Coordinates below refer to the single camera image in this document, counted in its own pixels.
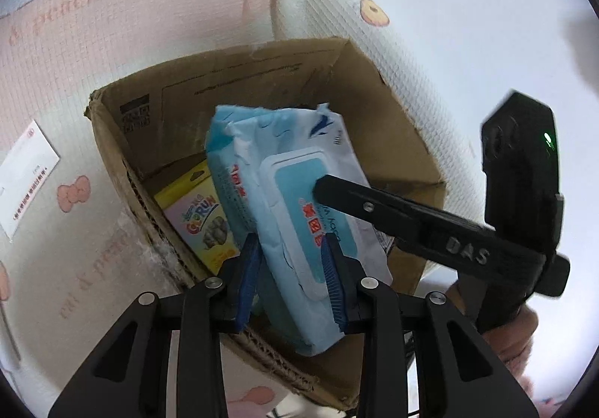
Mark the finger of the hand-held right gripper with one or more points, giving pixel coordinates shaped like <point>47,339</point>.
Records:
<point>397,216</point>

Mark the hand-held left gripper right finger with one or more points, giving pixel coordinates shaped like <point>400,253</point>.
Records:
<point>334,287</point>

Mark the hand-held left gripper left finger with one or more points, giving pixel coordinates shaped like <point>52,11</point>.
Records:
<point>248,282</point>

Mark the blue wet wipes pack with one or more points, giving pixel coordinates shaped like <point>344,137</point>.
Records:
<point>290,151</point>

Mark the brown cardboard box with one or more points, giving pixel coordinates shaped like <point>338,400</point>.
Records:
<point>154,118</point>

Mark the person's right forearm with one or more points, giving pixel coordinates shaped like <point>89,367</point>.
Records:
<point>512,347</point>

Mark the white envelope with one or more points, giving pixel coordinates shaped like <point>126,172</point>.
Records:
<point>23,184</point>

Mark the pink cat printed mat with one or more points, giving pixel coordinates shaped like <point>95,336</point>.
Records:
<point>140,15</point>

